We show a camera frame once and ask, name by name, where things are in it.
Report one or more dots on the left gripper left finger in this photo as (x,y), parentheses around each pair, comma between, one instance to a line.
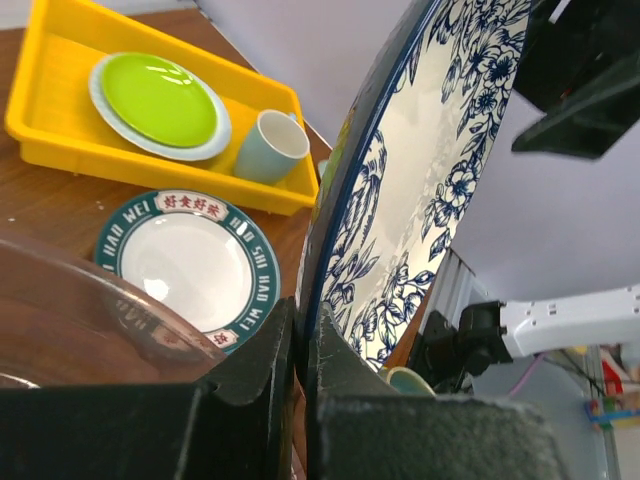
(233,423)

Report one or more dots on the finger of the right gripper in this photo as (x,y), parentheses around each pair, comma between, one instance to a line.
(580,67)

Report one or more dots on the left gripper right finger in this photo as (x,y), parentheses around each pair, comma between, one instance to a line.
(359,427)

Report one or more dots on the green rimmed lettered plate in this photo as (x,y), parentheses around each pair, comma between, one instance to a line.
(198,255)

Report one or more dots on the blue floral plate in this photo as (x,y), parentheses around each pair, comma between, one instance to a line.
(405,167)

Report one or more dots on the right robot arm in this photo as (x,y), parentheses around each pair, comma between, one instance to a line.
(495,332)

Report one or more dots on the clear plastic bin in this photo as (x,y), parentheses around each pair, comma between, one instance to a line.
(66,321)

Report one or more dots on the teal glazed mug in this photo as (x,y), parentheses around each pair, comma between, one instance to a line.
(406,381)

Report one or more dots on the light blue mug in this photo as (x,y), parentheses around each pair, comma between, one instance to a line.
(274,146)

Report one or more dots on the pale blue rimmed plate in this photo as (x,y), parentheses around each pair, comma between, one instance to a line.
(216,145)

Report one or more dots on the lime green plate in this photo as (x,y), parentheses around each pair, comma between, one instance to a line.
(159,99)

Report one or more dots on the aluminium frame rail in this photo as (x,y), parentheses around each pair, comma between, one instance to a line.
(458,287)

